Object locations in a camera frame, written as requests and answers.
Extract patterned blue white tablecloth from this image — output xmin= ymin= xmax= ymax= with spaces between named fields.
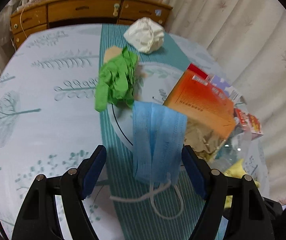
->
xmin=0 ymin=23 xmax=270 ymax=240

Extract clear plastic bag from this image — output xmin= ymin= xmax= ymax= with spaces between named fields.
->
xmin=209 ymin=129 xmax=251 ymax=172

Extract yellow crumpled paper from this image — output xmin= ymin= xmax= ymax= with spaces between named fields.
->
xmin=223 ymin=158 xmax=261 ymax=210

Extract red cardboard piece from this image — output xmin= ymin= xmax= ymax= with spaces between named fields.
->
xmin=187 ymin=63 xmax=208 ymax=80

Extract tan crumpled paper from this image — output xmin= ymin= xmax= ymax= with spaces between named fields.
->
xmin=103 ymin=46 xmax=122 ymax=63

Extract orange foil snack bag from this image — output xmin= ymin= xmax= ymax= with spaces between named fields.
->
xmin=164 ymin=69 xmax=236 ymax=162

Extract blue face mask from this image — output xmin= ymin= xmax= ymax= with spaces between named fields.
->
xmin=109 ymin=101 xmax=188 ymax=221

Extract purple white carton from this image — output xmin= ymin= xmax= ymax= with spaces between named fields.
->
xmin=206 ymin=74 xmax=242 ymax=104

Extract red pink milk carton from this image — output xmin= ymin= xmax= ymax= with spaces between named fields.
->
xmin=235 ymin=108 xmax=263 ymax=140

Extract white paper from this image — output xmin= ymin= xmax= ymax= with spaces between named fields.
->
xmin=123 ymin=17 xmax=165 ymax=54

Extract green paper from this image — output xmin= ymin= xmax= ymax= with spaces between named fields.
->
xmin=95 ymin=47 xmax=139 ymax=112

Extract wooden drawer cabinet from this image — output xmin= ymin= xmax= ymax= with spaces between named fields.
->
xmin=10 ymin=0 xmax=172 ymax=48

